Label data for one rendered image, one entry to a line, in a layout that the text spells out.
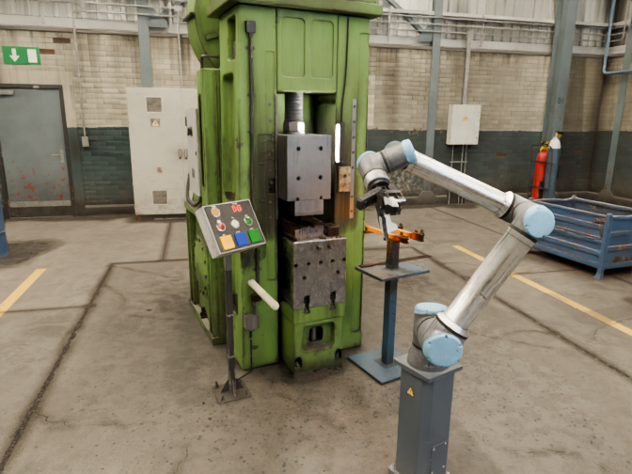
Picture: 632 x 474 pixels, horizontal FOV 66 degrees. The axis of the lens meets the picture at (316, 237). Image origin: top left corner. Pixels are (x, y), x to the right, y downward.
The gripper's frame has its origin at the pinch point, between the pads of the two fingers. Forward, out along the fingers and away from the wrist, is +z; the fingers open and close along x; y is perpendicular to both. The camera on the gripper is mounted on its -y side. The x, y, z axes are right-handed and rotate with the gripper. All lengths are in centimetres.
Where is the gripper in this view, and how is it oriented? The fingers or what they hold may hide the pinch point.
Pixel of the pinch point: (390, 225)
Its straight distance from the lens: 161.7
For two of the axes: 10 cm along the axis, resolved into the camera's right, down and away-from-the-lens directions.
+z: 2.0, 6.9, -7.0
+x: -1.1, 7.2, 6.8
